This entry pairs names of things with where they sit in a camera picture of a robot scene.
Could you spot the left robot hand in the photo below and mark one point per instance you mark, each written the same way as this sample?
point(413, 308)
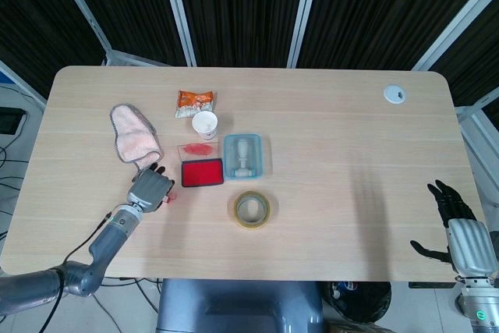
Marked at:
point(150, 188)

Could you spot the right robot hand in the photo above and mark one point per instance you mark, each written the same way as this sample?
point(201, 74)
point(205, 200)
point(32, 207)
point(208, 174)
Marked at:
point(468, 243)

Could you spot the red and white stamp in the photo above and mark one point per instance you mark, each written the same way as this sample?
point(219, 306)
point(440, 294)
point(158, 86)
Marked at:
point(169, 197)

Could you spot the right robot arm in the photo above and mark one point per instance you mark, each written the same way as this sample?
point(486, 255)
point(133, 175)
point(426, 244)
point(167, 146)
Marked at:
point(481, 309)

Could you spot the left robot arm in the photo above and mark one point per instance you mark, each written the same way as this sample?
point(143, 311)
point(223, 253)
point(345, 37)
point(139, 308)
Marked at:
point(113, 235)

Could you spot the red ink pad clear lid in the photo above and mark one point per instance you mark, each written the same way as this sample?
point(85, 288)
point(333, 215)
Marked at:
point(202, 173)

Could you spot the pink towel grey trim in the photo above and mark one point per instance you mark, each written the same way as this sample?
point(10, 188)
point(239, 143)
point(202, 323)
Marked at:
point(130, 134)

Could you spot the clear container blue rim lid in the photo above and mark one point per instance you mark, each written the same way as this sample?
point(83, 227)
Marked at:
point(228, 153)

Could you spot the white paper cup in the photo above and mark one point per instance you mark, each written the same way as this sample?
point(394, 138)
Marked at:
point(204, 121)

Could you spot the yellowish packing tape roll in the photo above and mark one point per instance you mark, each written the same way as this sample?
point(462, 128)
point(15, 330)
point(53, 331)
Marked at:
point(238, 216)

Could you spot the orange snack packet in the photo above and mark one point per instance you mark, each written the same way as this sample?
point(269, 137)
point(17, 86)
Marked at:
point(193, 101)

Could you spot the beige plastic fitting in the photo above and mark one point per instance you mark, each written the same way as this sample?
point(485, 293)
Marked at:
point(243, 149)

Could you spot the black trash bin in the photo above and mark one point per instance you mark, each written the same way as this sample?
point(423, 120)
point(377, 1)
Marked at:
point(366, 302)

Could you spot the blue-grey robot torso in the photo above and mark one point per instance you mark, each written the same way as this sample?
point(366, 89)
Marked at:
point(238, 305)

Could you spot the black box device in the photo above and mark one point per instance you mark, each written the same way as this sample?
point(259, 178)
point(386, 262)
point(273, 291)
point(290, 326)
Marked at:
point(9, 122)

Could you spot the white partition frame post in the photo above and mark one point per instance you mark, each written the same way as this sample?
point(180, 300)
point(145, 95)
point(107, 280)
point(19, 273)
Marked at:
point(177, 9)
point(82, 13)
point(456, 25)
point(303, 9)

